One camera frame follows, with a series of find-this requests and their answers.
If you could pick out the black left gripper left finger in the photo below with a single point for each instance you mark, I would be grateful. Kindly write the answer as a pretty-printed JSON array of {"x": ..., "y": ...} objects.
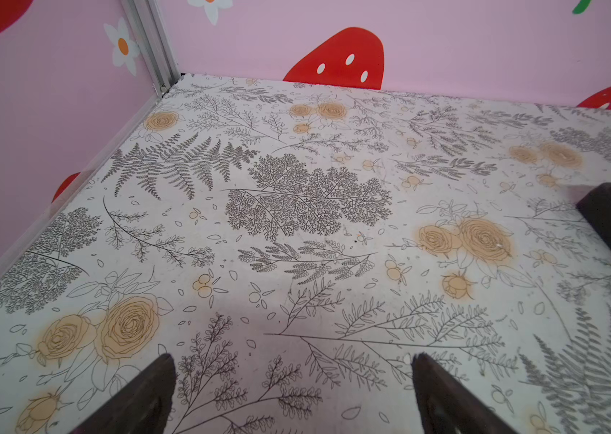
[{"x": 142, "y": 406}]

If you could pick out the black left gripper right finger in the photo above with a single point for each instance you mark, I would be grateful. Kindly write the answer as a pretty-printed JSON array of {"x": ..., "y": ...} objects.
[{"x": 446, "y": 406}]

